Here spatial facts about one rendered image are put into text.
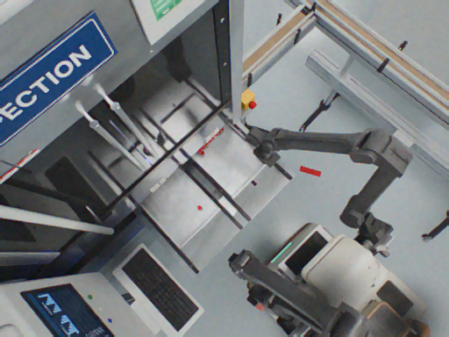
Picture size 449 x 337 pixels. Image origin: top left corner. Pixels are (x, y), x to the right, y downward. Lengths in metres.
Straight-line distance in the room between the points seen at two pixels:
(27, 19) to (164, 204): 1.20
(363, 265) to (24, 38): 1.05
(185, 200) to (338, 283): 0.83
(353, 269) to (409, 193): 1.72
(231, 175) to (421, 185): 1.64
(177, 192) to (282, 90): 1.49
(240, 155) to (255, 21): 1.72
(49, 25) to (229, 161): 1.20
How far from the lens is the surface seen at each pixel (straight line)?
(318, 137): 1.11
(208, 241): 1.64
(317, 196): 2.62
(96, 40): 0.72
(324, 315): 0.98
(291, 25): 2.01
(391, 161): 1.02
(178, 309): 1.73
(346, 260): 1.20
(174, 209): 1.67
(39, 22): 0.65
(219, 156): 1.70
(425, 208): 2.88
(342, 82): 2.33
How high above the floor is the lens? 2.51
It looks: 75 degrees down
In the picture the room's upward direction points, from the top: 8 degrees counter-clockwise
